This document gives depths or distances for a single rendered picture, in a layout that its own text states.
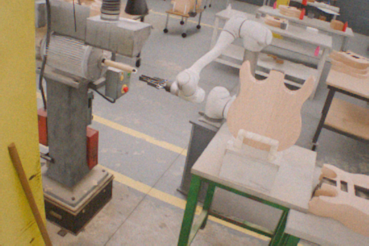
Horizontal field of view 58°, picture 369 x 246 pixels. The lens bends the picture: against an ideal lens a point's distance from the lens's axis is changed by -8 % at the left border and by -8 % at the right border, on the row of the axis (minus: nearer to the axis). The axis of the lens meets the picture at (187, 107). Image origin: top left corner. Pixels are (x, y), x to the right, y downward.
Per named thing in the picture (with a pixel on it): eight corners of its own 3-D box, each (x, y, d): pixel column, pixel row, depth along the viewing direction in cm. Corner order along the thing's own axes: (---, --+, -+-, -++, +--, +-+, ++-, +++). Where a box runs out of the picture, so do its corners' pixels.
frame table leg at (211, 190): (196, 228, 264) (221, 130, 223) (199, 223, 269) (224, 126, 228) (203, 231, 263) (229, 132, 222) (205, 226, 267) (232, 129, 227)
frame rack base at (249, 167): (217, 177, 175) (225, 149, 167) (225, 161, 188) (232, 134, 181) (269, 193, 169) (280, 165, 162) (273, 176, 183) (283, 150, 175)
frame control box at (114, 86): (83, 100, 236) (84, 64, 225) (100, 90, 254) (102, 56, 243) (112, 111, 230) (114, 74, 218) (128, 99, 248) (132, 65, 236)
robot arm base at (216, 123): (203, 110, 287) (205, 103, 285) (228, 120, 279) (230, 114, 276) (192, 118, 273) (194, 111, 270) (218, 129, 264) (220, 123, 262)
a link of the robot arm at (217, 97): (211, 106, 282) (217, 81, 272) (230, 116, 273) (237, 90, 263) (199, 113, 270) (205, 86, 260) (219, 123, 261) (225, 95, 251)
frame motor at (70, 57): (37, 70, 207) (36, 30, 195) (64, 59, 230) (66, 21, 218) (89, 89, 196) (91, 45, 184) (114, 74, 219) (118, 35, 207)
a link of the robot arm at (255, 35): (232, 113, 273) (256, 125, 262) (220, 121, 261) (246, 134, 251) (250, 16, 233) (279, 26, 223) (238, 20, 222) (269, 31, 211)
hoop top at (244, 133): (236, 135, 165) (238, 129, 163) (238, 132, 167) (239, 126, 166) (277, 148, 160) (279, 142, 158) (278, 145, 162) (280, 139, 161)
